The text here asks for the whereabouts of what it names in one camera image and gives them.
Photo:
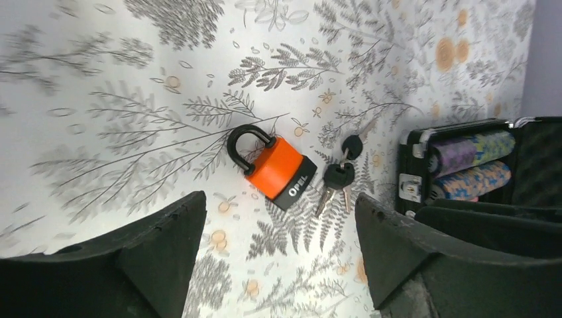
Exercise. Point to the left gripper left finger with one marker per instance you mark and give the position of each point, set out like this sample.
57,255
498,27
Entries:
142,269

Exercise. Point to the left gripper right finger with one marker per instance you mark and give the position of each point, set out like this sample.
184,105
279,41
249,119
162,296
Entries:
462,259

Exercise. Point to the black-head key bunch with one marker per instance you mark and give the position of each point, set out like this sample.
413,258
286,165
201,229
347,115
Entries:
339,176

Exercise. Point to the orange black padlock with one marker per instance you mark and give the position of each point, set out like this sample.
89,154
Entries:
280,172

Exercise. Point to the black poker chip case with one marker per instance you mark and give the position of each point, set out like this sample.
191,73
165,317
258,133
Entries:
493,183

